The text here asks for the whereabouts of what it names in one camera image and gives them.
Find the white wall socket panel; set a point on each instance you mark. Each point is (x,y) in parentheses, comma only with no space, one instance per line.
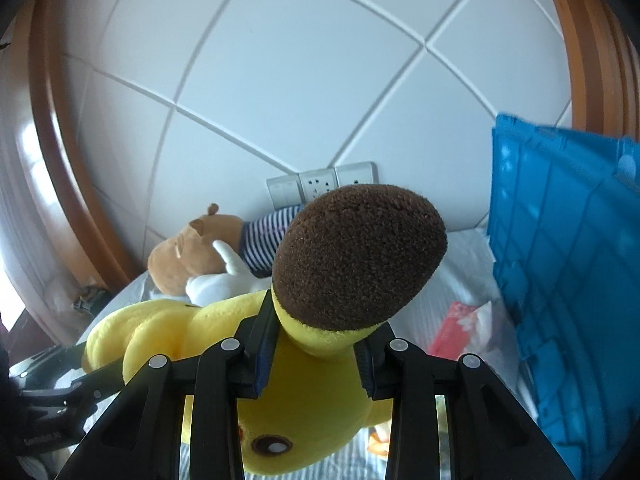
(299,189)

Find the pink tissue paper pack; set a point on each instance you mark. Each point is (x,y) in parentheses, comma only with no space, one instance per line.
(482,330)

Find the brown capybara plush striped shirt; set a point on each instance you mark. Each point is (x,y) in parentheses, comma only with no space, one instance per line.
(190,253)

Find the white rabbit plush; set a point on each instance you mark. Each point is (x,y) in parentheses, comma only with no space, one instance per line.
(236,280)

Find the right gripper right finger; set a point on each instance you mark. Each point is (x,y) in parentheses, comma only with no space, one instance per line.
(490,434)

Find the dark bag on floor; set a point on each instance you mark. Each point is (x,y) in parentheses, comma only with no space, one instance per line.
(92,300)

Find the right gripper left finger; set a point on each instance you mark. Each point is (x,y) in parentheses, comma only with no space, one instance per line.
(138,436)

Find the yellow tiger plush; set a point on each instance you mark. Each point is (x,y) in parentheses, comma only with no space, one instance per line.
(347,263)

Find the blue plastic storage crate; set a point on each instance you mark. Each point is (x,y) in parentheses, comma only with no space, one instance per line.
(564,230)

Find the light blue tablecloth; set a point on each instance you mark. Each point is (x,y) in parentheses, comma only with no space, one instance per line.
(463,276)

